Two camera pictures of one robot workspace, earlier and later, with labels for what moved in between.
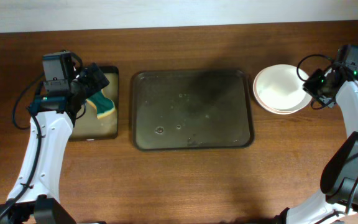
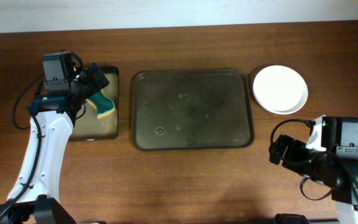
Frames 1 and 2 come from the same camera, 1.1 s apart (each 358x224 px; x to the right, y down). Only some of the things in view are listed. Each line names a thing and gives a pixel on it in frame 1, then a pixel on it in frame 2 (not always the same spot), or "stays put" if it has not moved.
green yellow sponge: (104, 106) stays put
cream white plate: (279, 89) stays put
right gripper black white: (308, 87) -> (289, 160)
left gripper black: (94, 86) stays put
